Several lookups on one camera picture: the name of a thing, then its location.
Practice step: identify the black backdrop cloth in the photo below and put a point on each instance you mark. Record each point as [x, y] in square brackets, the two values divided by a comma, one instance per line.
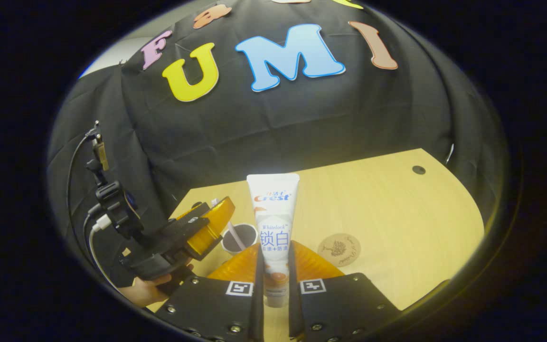
[254, 123]

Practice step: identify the white cup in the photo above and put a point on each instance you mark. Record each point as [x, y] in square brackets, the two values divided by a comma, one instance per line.
[249, 235]

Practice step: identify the white toothpaste tube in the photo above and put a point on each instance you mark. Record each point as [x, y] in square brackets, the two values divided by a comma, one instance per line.
[273, 209]

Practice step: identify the round wooden coaster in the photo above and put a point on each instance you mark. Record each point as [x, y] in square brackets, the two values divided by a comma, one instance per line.
[340, 249]

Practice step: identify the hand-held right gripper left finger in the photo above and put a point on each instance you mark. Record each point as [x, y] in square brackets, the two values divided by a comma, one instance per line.
[257, 313]

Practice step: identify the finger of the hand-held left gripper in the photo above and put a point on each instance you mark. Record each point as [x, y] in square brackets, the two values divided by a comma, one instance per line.
[183, 232]
[193, 211]

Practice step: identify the white toothbrush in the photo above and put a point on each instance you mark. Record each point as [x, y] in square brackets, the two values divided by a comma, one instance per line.
[236, 237]

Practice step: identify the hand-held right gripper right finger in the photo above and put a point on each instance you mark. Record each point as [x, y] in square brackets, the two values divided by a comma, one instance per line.
[294, 313]

